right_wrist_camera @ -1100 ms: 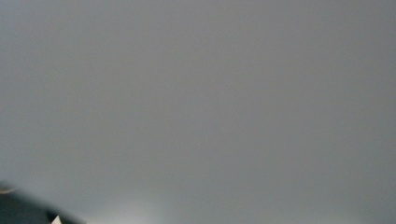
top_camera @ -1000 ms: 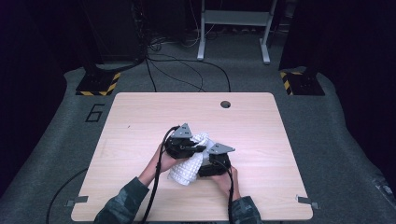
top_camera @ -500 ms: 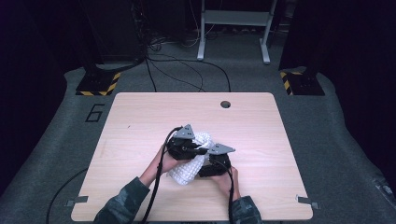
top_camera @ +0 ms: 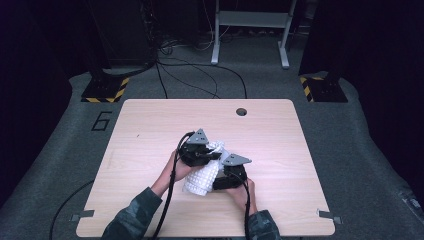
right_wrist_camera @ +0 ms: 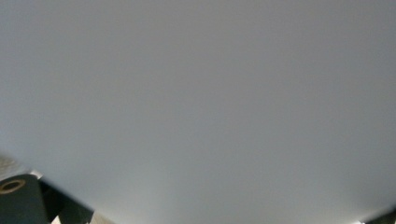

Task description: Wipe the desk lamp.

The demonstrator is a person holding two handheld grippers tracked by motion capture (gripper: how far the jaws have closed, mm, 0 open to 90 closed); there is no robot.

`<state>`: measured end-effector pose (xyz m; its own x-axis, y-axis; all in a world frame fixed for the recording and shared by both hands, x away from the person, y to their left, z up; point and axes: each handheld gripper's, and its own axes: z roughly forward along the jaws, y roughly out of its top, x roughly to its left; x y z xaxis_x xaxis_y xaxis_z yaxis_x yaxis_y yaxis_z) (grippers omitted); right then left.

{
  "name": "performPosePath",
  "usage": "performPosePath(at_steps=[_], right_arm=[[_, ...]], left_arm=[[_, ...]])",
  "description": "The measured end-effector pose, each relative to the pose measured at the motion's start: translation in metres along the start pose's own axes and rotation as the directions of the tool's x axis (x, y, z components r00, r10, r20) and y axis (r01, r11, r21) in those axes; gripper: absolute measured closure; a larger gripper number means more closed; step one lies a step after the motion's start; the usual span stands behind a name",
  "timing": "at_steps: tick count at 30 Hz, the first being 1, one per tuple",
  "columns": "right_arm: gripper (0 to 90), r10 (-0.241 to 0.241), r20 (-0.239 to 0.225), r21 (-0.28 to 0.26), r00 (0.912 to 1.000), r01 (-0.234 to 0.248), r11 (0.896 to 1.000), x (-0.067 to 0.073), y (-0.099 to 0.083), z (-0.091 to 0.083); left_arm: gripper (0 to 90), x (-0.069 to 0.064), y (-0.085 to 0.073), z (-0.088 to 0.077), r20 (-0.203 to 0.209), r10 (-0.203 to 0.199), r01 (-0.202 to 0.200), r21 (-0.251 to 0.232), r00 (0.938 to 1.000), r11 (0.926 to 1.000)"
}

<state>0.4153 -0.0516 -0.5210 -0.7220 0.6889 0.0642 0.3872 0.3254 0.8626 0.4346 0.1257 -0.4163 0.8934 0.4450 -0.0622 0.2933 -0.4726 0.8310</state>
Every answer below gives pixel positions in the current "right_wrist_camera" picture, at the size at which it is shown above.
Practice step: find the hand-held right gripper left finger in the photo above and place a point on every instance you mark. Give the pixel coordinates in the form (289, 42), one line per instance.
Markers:
(73, 211)

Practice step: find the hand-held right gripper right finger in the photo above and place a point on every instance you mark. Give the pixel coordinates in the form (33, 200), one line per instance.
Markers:
(384, 217)

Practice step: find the white cylindrical device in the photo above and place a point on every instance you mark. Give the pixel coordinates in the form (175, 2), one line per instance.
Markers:
(199, 93)

